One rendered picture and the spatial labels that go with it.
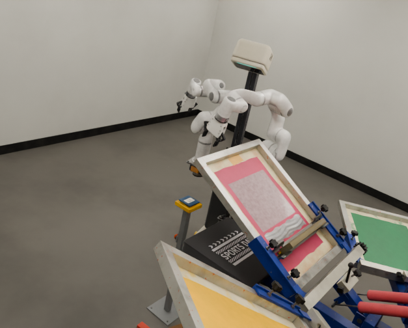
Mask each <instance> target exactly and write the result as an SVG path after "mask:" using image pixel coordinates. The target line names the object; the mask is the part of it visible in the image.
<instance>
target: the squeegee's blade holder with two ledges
mask: <svg viewBox="0 0 408 328"><path fill-rule="evenodd" d="M311 226H312V223H310V224H309V225H308V226H306V227H304V229H302V230H301V231H299V232H298V233H296V234H295V235H294V236H292V237H291V238H290V239H288V240H287V241H285V242H284V244H283V245H282V246H281V247H283V246H285V245H286V244H287V243H289V242H290V241H291V240H293V239H294V238H296V237H297V236H298V235H300V234H301V233H302V232H304V231H305V230H306V229H308V228H309V227H311ZM316 232H317V230H316V231H315V232H313V233H312V234H311V235H309V236H308V237H307V238H305V239H304V240H303V241H302V242H300V243H299V244H298V245H296V246H295V247H294V248H292V249H291V250H290V251H293V250H294V249H296V248H297V247H298V246H300V245H301V244H302V243H303V242H305V241H306V240H307V239H308V238H310V237H311V236H313V235H314V234H315V233H316Z"/></svg>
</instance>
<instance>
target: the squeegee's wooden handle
mask: <svg viewBox="0 0 408 328"><path fill-rule="evenodd" d="M325 223H326V220H325V219H324V218H322V219H320V220H319V221H318V222H316V223H314V224H313V225H312V226H311V227H309V228H308V229H306V230H305V231H304V232H302V233H301V234H300V235H298V236H297V237H296V238H294V239H293V240H291V241H290V242H289V243H287V244H286V245H285V246H283V247H282V248H280V249H279V250H280V251H281V253H282V254H284V253H286V252H288V251H289V250H291V249H292V248H294V247H295V246H296V245H298V244H299V243H300V242H302V241H303V240H304V239H305V238H307V237H308V236H309V235H311V234H312V233H313V232H315V231H316V230H317V229H318V228H320V227H321V226H323V225H324V224H325Z"/></svg>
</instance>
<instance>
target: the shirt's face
mask: <svg viewBox="0 0 408 328"><path fill-rule="evenodd" d="M235 230H239V231H240V232H242V230H241V229H240V227H239V226H238V225H237V223H236V222H235V220H233V219H231V218H226V219H225V220H223V221H221V222H219V223H217V224H215V225H213V226H211V227H209V228H207V229H205V230H203V231H202V232H200V233H198V234H196V235H194V236H192V237H190V238H188V239H187V240H185V242H186V243H188V244H189V245H190V246H192V247H194V248H195V249H196V250H198V251H199V252H201V253H202V254H204V255H205V256H207V257H208V258H209V259H211V260H213V261H214V262H215V263H216V264H218V265H220V266H221V267H223V268H224V269H226V270H227V271H228V272H230V273H231V274H233V275H234V276H236V277H237V278H238V279H240V280H242V281H243V282H244V283H246V284H248V285H249V286H250V287H251V288H252V287H253V286H254V285H255V284H258V283H259V282H260V281H262V280H263V279H264V278H266V277H267V276H268V275H269V273H268V272H267V271H266V270H265V268H264V267H263V265H262V264H261V263H260V261H259V259H257V257H256V256H255V254H253V255H252V256H250V257H249V258H248V259H246V260H244V261H243V262H242V263H240V264H239V265H237V266H235V265H233V264H231V263H230V262H229V261H227V260H225V259H224V258H223V257H221V256H219V255H218V254H217V253H215V252H213V251H212V250H211V249H209V248H207V246H208V245H211V244H212V243H214V242H216V241H217V240H219V239H221V238H223V237H225V236H226V235H228V234H229V233H231V232H233V231H235Z"/></svg>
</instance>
